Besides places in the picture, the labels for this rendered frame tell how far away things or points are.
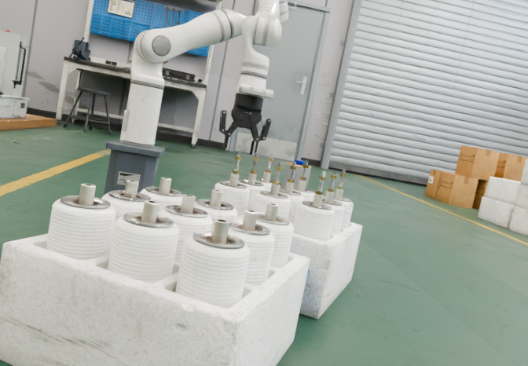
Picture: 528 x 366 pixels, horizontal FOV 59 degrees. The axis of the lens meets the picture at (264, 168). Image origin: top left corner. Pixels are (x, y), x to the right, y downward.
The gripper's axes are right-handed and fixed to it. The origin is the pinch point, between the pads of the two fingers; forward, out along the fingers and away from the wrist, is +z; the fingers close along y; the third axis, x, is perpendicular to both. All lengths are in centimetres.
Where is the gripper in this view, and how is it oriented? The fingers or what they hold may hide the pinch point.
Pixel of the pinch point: (240, 148)
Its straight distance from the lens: 125.8
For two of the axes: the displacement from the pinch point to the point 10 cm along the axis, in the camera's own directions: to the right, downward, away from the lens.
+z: -1.9, 9.8, 0.9
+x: 2.6, 1.4, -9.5
